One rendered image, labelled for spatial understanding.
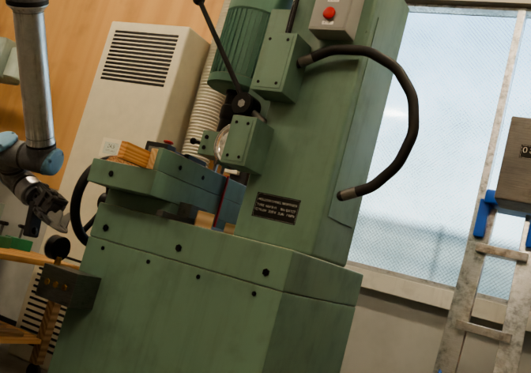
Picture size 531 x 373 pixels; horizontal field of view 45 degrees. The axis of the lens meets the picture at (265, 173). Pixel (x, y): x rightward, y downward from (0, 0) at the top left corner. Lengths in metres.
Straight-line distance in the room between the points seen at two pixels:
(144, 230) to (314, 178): 0.43
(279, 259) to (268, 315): 0.12
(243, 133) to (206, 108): 1.71
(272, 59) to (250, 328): 0.63
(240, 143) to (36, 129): 0.78
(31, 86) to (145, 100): 1.32
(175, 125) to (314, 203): 1.88
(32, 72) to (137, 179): 0.60
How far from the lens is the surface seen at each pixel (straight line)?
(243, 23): 1.79
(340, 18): 1.54
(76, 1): 4.32
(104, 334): 1.61
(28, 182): 2.20
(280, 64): 1.53
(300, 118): 1.55
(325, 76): 1.56
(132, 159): 1.49
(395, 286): 2.78
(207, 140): 1.76
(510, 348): 2.03
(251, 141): 1.49
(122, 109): 3.34
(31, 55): 1.99
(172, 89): 3.22
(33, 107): 2.04
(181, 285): 1.49
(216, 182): 1.70
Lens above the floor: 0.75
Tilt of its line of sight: 8 degrees up
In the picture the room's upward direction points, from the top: 15 degrees clockwise
